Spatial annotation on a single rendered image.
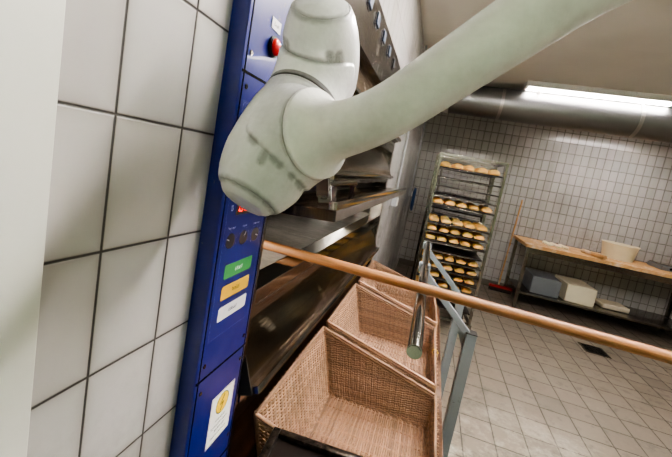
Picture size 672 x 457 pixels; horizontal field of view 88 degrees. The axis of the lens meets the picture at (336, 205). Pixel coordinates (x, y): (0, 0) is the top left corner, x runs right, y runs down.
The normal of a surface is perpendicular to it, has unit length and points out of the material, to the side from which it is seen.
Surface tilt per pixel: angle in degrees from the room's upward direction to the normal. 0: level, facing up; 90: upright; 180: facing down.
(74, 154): 90
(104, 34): 90
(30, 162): 90
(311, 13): 61
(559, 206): 90
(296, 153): 99
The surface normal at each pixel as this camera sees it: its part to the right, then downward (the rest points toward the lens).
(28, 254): 0.94, 0.21
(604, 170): -0.27, 0.07
